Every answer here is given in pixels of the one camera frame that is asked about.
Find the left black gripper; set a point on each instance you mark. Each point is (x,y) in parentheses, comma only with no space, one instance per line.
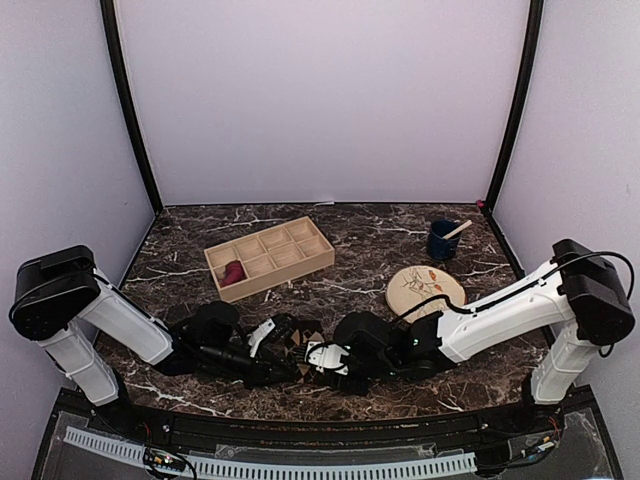
(259,376)

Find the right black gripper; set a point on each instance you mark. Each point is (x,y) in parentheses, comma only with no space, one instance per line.
(357,388)

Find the maroon striped sock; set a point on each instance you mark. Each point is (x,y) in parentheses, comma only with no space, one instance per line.
(233,273)

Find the brown argyle sock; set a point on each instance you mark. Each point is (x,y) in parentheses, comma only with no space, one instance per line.
(295,346)

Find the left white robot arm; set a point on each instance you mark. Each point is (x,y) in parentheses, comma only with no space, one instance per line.
(54,293)

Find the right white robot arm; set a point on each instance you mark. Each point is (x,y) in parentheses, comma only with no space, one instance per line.
(578,289)

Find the round painted wooden plate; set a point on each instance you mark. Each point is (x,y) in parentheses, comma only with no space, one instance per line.
(415,284)

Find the wooden compartment tray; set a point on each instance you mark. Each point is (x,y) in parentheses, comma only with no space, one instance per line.
(271,257)

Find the dark blue mug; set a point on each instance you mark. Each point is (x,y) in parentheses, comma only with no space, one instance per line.
(439,248)

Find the small circuit board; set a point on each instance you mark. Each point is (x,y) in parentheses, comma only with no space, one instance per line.
(159,459)

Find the wooden stick in mug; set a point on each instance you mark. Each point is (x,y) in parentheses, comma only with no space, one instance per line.
(458,230)

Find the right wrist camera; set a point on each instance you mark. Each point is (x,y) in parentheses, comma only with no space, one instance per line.
(327,357)

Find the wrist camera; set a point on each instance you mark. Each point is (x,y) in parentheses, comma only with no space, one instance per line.
(327,357)
(271,330)

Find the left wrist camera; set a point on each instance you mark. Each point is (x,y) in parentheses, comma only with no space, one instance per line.
(271,330)

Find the white slotted cable duct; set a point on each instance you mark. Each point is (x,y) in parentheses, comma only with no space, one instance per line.
(243,462)

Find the black front rail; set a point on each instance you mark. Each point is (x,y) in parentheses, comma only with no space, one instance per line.
(483,429)

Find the left black frame post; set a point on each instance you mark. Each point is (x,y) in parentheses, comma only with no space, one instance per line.
(128,109)

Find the black frame post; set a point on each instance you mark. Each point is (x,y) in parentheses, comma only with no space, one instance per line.
(128,109)
(525,70)

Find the right black frame post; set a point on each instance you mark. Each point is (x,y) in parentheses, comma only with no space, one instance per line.
(525,70)

